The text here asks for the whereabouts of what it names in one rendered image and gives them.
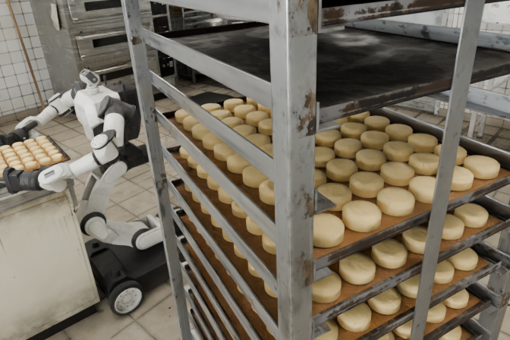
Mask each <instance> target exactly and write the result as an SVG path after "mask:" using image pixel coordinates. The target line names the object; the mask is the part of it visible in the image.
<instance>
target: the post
mask: <svg viewBox="0 0 510 340"><path fill-rule="evenodd" d="M121 6H122V11H123V15H124V23H125V28H126V32H127V40H128V45H129V49H130V54H131V62H132V67H133V71H134V79H135V84H136V88H137V96H138V101H139V106H140V114H141V118H142V122H143V131H144V136H145V140H146V148H147V152H148V157H149V162H150V170H151V175H152V179H153V187H154V191H155V196H156V204H157V209H158V214H159V221H160V226H161V230H162V239H163V243H164V248H165V256H166V260H167V265H168V273H169V278H170V282H171V287H172V295H173V299H174V304H175V312H176V317H177V321H178V329H179V334H180V338H181V340H192V336H191V331H190V322H189V317H188V312H187V303H186V297H185V293H184V284H183V278H182V274H181V264H180V260H179V255H178V245H177V241H176V236H175V227H174V222H173V216H172V208H171V202H170V197H169V192H168V183H167V178H166V173H165V164H164V159H163V154H162V145H161V140H160V135H159V126H158V121H157V116H156V107H155V102H154V97H153V88H152V83H151V78H150V69H149V64H148V59H147V53H146V45H145V39H144V35H143V26H142V20H141V16H140V6H139V2H138V0H121Z"/></svg>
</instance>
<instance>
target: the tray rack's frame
mask: <svg viewBox="0 0 510 340"><path fill-rule="evenodd" d="M317 3H318V0H269V47H270V73H271V97H272V147H273V172H274V197H275V246H276V271H277V296H278V321H279V340H311V339H312V297H313V213H314V171H315V128H316V45H317ZM484 4H485V0H465V3H464V12H463V17H462V22H461V30H460V35H459V41H458V49H457V54H456V59H455V67H454V72H453V77H452V86H451V91H450V96H449V104H448V109H447V114H446V119H445V128H444V133H443V138H442V146H441V151H440V156H439V165H438V170H437V175H436V183H435V188H434V193H433V202H432V207H431V212H430V220H429V225H428V230H427V239H426V243H425V249H424V254H423V262H422V267H421V272H420V281H419V285H418V291H417V300H416V304H415V309H414V318H413V323H412V327H411V337H410V340H423V335H424V331H425V326H426V322H427V314H428V310H429V305H430V298H431V294H432V289H433V281H434V277H435V273H436V265H437V260H438V256H439V249H440V244H441V240H442V232H443V228H444V223H445V215H446V211H447V206H448V202H449V194H450V190H451V186H452V178H453V174H454V169H455V161H456V157H457V152H458V145H459V140H460V136H461V129H462V124H463V120H464V112H465V107H466V103H467V98H468V91H469V86H470V82H471V75H472V70H473V66H474V58H475V53H476V49H477V41H478V37H479V32H480V25H481V21H482V16H483V8H484ZM487 287H488V288H490V289H491V290H493V291H494V292H495V293H497V294H499V295H500V296H502V300H501V304H500V306H499V309H498V310H497V311H495V312H494V313H492V314H490V315H488V314H487V313H485V312H483V311H481V312H480V316H479V320H478V322H479V323H480V324H481V325H483V326H484V327H486V328H487V329H488V330H489V331H491V332H492V335H491V339H490V340H498V337H499V332H500V329H501V327H502V322H503V319H504V316H505V312H506V309H507V306H508V302H509V298H510V271H509V272H507V273H506V274H504V275H502V276H500V277H499V276H497V275H496V274H494V273H493V272H492V273H490V278H489V281H488V285H487Z"/></svg>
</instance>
